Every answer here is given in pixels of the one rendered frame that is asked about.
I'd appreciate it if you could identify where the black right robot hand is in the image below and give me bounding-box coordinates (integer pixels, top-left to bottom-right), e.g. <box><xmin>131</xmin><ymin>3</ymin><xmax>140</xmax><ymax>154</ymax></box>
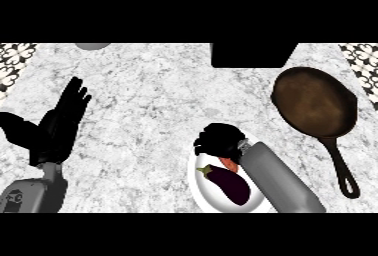
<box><xmin>191</xmin><ymin>122</ymin><xmax>246</xmax><ymax>159</ymax></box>

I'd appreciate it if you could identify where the white oval plate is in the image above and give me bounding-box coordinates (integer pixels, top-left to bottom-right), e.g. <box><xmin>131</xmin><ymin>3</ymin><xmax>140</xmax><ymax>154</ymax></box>
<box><xmin>187</xmin><ymin>133</ymin><xmax>277</xmax><ymax>214</ymax></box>

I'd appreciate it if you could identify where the black appliance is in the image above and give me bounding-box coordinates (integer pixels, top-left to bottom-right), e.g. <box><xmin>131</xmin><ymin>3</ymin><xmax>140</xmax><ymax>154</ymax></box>
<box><xmin>209</xmin><ymin>43</ymin><xmax>299</xmax><ymax>69</ymax></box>

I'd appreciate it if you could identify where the orange sweet potato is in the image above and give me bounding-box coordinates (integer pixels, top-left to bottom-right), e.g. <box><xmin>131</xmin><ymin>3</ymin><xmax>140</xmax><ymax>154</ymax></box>
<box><xmin>217</xmin><ymin>156</ymin><xmax>240</xmax><ymax>174</ymax></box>

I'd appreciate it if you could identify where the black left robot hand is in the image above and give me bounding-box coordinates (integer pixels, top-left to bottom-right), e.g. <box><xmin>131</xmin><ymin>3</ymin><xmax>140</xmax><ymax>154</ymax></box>
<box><xmin>0</xmin><ymin>76</ymin><xmax>93</xmax><ymax>168</ymax></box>

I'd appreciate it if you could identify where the dark purple eggplant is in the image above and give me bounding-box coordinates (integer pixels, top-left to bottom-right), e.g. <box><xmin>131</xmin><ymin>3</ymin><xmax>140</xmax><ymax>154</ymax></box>
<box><xmin>196</xmin><ymin>164</ymin><xmax>252</xmax><ymax>207</ymax></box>

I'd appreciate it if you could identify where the grey round object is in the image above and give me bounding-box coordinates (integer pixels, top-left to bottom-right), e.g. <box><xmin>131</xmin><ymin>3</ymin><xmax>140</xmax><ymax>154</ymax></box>
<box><xmin>73</xmin><ymin>43</ymin><xmax>112</xmax><ymax>52</ymax></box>

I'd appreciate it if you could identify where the brown cast iron pan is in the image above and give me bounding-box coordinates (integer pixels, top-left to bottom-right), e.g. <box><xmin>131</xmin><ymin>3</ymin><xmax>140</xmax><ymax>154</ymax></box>
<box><xmin>270</xmin><ymin>66</ymin><xmax>361</xmax><ymax>200</ymax></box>

